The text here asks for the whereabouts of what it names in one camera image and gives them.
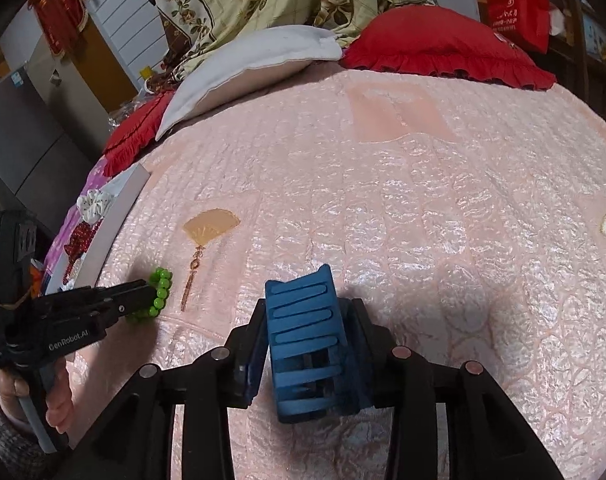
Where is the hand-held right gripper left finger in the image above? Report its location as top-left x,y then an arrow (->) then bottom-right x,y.
58,299 -> 271,480

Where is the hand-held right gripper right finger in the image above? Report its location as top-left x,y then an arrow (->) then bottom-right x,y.
345,299 -> 566,480

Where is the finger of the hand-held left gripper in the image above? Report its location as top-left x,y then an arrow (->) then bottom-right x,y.
105,299 -> 159,331
90,280 -> 159,306

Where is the green bead bracelet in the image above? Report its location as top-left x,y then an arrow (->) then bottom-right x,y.
125,267 -> 175,323

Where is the blue hair claw clip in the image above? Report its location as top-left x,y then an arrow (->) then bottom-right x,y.
264,263 -> 371,424

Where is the dark red polka dot scrunchie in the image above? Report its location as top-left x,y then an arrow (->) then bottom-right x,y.
63,221 -> 94,266

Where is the white shallow box tray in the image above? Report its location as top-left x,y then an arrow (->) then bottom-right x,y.
43,164 -> 151,293

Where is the person's left forearm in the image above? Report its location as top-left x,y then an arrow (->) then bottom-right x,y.
0,390 -> 51,480

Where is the person's left hand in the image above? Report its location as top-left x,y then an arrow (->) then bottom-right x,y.
0,352 -> 74,433

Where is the white black-dotted scrunchie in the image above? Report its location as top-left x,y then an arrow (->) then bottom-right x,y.
77,190 -> 116,222

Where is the purple floral sheet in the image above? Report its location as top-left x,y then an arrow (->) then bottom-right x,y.
43,157 -> 134,291

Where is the pink quilted bedspread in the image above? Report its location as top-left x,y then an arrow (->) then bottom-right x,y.
65,62 -> 606,480

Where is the red ruffled cushion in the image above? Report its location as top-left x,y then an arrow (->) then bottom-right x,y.
339,6 -> 556,92
103,91 -> 176,177

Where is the clear plastic bag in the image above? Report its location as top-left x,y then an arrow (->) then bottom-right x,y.
105,102 -> 148,128

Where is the grey refrigerator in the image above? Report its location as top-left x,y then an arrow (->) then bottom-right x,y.
0,57 -> 108,231

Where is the beige pillow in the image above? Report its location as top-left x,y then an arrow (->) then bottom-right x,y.
155,25 -> 344,142

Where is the dark wooden shelf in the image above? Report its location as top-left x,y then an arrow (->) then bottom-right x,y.
548,0 -> 606,121

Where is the red shopping bag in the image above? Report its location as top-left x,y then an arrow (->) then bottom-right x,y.
486,0 -> 551,53

